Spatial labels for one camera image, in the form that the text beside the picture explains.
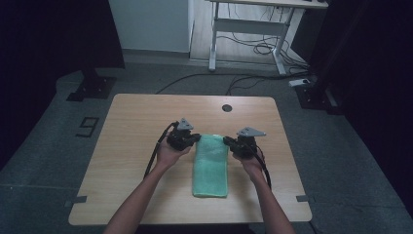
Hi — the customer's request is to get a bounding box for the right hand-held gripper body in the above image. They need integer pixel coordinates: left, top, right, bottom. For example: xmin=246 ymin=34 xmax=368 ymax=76
xmin=231 ymin=126 xmax=268 ymax=161

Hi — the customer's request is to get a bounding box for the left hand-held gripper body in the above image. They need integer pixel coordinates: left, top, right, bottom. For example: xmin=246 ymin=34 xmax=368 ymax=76
xmin=166 ymin=117 xmax=197 ymax=153

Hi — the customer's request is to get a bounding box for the green microfibre cloth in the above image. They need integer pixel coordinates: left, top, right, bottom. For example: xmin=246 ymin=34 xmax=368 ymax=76
xmin=192 ymin=134 xmax=230 ymax=199

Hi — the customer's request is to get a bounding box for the person's right hand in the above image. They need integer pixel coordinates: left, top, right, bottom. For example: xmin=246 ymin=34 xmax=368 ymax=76
xmin=232 ymin=151 xmax=266 ymax=176

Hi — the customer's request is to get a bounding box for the person's left hand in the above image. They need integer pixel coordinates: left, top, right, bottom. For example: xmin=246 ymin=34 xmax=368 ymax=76
xmin=156 ymin=137 xmax=193 ymax=171

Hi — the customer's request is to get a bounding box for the grey tape piece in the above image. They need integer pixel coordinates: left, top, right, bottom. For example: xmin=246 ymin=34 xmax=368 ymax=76
xmin=295 ymin=194 xmax=316 ymax=204
xmin=63 ymin=195 xmax=88 ymax=208

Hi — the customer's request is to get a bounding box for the white power strip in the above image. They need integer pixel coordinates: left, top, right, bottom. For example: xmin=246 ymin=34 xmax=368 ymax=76
xmin=288 ymin=78 xmax=312 ymax=88

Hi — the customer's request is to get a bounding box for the black stand with square base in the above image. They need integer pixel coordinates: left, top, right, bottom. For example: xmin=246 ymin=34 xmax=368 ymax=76
xmin=66 ymin=62 xmax=117 ymax=102
xmin=295 ymin=76 xmax=343 ymax=115

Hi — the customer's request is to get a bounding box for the white partition panel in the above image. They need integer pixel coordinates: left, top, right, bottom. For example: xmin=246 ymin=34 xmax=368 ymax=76
xmin=107 ymin=0 xmax=196 ymax=55

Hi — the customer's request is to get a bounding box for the black curtain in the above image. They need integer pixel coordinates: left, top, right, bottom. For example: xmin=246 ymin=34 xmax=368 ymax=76
xmin=308 ymin=0 xmax=413 ymax=217
xmin=0 ymin=0 xmax=126 ymax=171

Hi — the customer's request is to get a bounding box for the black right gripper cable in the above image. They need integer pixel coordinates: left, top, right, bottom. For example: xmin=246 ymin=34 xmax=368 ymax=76
xmin=254 ymin=144 xmax=273 ymax=190

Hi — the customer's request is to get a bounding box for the long black floor cable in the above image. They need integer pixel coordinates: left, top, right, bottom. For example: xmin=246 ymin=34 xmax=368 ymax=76
xmin=155 ymin=71 xmax=313 ymax=96

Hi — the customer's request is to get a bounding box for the tangle of black cables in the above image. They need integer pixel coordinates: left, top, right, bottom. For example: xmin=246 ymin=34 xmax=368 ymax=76
xmin=217 ymin=32 xmax=310 ymax=72

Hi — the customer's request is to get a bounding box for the white desk frame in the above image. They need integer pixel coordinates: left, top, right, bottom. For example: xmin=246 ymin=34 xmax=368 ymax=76
xmin=206 ymin=0 xmax=329 ymax=76

